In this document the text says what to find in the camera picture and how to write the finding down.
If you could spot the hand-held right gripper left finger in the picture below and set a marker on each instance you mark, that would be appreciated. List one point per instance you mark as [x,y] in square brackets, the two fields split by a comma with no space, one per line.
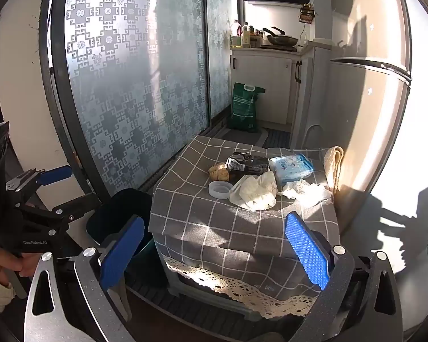
[123,253]

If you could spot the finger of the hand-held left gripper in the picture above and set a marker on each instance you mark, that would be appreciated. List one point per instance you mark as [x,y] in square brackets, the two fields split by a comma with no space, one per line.
[71,212]
[57,174]

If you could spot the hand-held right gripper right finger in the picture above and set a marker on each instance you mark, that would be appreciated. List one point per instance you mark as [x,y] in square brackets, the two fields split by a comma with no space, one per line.
[306,253]

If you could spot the dark blue trash bin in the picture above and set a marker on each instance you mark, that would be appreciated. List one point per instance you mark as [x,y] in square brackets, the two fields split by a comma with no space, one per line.
[114,206]

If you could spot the white tissue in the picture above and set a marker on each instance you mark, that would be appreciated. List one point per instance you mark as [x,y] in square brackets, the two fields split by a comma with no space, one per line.
[303,190]

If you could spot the white plastic bag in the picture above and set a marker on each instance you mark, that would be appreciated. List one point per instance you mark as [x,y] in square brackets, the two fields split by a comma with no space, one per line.
[253,192]

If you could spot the black snack packet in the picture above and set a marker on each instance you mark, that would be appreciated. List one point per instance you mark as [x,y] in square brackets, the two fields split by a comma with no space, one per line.
[249,165]

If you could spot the white plastic lid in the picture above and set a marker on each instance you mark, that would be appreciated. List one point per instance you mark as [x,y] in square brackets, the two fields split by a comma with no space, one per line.
[219,189]

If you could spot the person's left hand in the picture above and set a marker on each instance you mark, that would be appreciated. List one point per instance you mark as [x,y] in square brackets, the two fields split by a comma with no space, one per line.
[3,265]

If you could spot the grey checked tablecloth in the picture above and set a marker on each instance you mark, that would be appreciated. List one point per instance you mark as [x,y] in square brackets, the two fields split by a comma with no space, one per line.
[199,221]

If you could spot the blue wet wipes pack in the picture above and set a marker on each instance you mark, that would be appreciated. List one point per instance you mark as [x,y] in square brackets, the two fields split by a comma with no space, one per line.
[290,167]

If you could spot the beige knitted cloth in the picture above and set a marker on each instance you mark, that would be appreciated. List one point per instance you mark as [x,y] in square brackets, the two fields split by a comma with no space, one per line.
[333,164]

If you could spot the white folded board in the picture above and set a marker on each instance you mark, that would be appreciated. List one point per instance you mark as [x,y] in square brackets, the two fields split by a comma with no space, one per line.
[312,137]

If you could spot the dark striped floor carpet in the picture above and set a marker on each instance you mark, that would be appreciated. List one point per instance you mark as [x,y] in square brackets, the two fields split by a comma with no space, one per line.
[276,139]

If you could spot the brown food scrap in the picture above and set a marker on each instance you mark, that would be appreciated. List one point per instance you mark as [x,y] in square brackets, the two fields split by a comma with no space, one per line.
[219,172]

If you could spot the patterned frosted glass door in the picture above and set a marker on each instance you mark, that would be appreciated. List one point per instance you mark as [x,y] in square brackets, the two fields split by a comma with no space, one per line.
[128,78]
[219,42]

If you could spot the grey oval floor mat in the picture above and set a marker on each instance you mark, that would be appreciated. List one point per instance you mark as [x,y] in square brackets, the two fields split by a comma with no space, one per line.
[239,136]

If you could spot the beige refrigerator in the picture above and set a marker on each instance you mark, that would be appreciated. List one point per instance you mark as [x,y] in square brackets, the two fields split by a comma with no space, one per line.
[367,114]

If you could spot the green rice bag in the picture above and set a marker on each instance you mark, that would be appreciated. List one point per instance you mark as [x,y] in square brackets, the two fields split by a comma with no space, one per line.
[244,107]

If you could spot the white sink cabinet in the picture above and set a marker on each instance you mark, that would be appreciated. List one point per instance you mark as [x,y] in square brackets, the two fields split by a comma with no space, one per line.
[312,89]

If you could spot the white stove cabinet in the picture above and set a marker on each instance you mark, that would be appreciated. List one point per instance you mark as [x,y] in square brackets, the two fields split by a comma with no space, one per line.
[264,85]

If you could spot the black frying pan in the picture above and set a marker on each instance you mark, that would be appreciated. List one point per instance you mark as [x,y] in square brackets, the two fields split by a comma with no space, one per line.
[281,39]

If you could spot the row of condiment bottles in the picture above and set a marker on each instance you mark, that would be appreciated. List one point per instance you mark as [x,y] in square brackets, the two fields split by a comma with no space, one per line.
[253,37]

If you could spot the large oil bottle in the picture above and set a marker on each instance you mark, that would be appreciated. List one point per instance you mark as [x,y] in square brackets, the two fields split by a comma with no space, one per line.
[237,34]

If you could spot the wall spice rack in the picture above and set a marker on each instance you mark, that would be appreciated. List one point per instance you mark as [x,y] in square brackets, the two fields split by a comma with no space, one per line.
[306,14]

